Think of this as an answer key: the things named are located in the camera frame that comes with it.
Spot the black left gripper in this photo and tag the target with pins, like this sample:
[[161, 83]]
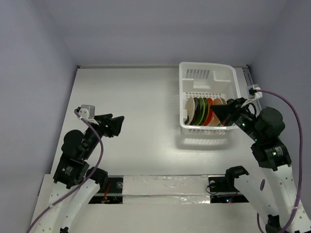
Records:
[[111, 125]]

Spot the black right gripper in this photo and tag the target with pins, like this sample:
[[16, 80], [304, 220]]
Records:
[[233, 113]]

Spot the yellow patterned brown-rim plate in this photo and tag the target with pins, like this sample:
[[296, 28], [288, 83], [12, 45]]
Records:
[[206, 111]]

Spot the green plate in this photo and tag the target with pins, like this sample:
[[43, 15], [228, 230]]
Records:
[[202, 110]]

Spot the black plate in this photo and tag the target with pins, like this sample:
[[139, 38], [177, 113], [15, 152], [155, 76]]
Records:
[[195, 113]]

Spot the beige plate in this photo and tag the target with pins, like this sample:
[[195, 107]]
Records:
[[190, 107]]

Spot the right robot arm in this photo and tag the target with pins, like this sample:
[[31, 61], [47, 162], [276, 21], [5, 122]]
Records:
[[284, 214]]

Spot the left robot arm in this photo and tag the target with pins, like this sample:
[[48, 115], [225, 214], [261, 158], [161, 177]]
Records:
[[78, 177]]

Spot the white plastic dish rack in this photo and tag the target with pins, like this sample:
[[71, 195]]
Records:
[[205, 80]]

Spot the orange plate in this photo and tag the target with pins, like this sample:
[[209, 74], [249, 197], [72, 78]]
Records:
[[210, 112]]

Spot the white foil-taped front bar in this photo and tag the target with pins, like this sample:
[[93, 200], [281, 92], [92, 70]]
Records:
[[170, 190]]

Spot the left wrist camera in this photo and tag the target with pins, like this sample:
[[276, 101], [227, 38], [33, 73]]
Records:
[[86, 112]]

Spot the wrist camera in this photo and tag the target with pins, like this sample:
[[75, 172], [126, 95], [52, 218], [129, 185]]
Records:
[[86, 112], [254, 93]]

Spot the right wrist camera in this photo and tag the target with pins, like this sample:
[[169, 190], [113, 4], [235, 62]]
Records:
[[254, 93]]

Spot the metal rail at right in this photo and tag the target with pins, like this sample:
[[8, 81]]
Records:
[[249, 81]]

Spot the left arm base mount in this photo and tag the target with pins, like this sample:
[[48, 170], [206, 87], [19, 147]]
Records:
[[111, 194]]

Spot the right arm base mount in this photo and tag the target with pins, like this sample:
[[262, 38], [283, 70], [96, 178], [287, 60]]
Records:
[[222, 189]]

